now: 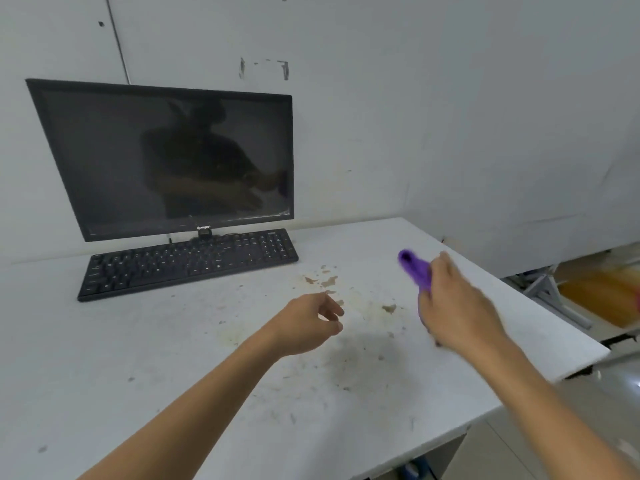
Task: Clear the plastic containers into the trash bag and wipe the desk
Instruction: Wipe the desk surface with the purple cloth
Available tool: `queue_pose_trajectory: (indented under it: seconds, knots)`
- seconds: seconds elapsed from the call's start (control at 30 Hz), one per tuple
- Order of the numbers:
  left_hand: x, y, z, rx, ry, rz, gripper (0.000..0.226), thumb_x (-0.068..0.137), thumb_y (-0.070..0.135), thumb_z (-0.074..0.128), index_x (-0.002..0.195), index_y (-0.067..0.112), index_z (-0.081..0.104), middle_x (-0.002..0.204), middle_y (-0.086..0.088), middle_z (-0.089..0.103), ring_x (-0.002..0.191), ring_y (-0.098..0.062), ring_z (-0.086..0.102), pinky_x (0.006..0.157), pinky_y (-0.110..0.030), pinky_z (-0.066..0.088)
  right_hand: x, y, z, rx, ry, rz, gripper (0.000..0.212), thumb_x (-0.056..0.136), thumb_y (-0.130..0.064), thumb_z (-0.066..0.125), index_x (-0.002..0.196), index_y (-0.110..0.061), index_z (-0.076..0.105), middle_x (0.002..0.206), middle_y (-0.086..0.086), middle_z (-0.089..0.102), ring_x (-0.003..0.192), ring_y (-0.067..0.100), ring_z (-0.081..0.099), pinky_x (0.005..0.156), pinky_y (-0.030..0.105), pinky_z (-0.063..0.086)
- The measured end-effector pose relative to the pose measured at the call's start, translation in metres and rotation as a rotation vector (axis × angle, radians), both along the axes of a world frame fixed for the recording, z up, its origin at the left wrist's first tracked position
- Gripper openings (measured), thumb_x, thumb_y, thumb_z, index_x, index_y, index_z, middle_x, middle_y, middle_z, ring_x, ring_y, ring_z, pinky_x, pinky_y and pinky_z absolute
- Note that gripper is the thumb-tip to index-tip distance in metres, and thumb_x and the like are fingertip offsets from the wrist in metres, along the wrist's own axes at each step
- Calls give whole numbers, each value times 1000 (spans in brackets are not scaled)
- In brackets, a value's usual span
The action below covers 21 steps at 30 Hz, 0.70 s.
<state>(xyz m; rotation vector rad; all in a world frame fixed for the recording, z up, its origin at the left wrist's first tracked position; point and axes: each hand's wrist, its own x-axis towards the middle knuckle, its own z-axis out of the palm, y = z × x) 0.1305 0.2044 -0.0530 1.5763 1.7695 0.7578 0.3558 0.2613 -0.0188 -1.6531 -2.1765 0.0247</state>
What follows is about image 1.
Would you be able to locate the person's right hand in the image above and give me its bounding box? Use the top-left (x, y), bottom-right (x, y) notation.
top-left (417, 252), bottom-right (509, 353)

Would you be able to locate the person's left hand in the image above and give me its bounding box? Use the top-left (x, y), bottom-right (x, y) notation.
top-left (265, 293), bottom-right (346, 359)

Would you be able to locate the purple cloth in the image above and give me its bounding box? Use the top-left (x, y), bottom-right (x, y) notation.
top-left (397, 248), bottom-right (435, 295)

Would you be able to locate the person's right forearm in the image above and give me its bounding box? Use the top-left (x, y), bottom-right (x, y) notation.
top-left (467, 334), bottom-right (640, 480)

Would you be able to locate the person's left forearm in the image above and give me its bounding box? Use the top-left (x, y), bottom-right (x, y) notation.
top-left (77, 332), bottom-right (289, 480)

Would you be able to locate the black keyboard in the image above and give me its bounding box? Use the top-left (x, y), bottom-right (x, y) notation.
top-left (76, 228), bottom-right (300, 303)

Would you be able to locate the yellow wooden board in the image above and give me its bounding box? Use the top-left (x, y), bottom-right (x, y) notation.
top-left (555, 259), bottom-right (640, 329)

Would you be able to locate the white table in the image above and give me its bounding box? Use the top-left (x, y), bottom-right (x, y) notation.
top-left (0, 217), bottom-right (612, 480)

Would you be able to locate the blue object under table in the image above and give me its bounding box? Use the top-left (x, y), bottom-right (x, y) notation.
top-left (397, 457), bottom-right (431, 480)

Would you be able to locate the black computer monitor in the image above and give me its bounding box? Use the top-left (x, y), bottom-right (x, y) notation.
top-left (25, 78), bottom-right (296, 243)

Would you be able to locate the white metal stand frame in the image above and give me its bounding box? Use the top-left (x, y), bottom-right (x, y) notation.
top-left (505, 267), bottom-right (593, 331)

